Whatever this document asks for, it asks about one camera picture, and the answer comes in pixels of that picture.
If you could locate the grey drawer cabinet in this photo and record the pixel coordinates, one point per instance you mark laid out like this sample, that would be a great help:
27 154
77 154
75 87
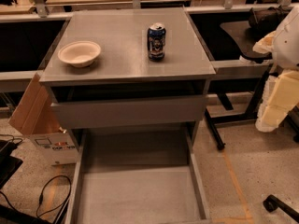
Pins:
123 69

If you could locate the grey top drawer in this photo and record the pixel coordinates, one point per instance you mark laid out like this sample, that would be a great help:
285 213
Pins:
114 113

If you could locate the black side table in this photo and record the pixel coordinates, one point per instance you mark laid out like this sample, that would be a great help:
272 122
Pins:
248 73

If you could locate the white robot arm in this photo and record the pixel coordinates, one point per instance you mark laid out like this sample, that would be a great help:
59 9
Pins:
281 93

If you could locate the black equipment at left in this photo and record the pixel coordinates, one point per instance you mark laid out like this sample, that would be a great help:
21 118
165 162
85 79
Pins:
8 164

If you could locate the dark bag on table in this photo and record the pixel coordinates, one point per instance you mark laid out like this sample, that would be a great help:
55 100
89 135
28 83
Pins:
267 20

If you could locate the blue pepsi can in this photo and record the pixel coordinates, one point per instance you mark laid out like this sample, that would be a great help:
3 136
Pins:
156 41

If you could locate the grey open middle drawer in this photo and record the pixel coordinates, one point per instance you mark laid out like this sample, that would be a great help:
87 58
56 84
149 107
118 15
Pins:
138 178

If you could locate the cardboard box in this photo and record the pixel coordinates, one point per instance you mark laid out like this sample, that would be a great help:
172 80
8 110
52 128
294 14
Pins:
35 120

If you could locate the white paper bowl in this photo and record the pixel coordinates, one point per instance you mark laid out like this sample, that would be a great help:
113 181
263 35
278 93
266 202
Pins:
79 54

